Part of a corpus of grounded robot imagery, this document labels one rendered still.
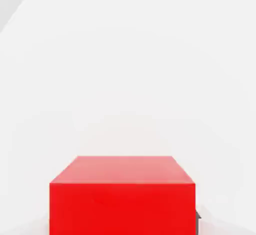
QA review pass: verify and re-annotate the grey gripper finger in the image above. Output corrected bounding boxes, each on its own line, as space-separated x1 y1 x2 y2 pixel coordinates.
195 210 209 235

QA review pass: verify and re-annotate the small red cube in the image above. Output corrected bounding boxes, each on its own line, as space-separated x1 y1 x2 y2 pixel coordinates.
49 155 196 235

